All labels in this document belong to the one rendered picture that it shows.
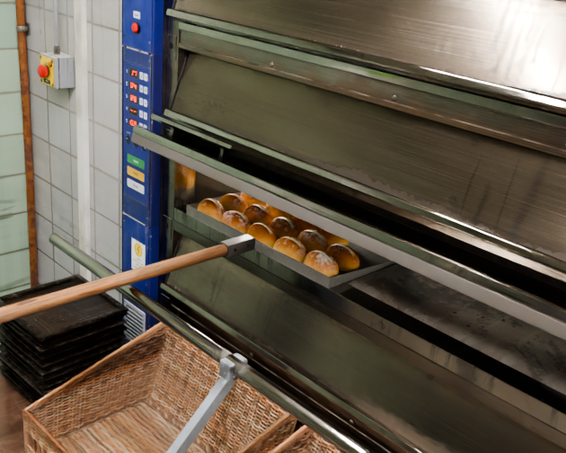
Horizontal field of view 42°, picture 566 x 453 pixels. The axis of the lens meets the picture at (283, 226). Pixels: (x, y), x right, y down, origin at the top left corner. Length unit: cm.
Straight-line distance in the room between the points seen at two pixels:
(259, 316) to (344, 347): 28
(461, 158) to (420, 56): 21
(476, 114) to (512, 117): 7
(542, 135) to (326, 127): 51
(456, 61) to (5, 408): 162
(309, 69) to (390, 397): 75
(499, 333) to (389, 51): 64
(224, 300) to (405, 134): 77
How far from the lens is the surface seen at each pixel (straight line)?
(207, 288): 207
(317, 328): 181
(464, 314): 171
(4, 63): 278
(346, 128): 160
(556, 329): 123
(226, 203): 207
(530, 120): 134
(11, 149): 286
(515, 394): 149
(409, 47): 145
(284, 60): 170
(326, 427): 129
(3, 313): 154
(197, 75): 198
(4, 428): 228
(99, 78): 237
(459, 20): 141
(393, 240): 136
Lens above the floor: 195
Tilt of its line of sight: 22 degrees down
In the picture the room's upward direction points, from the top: 5 degrees clockwise
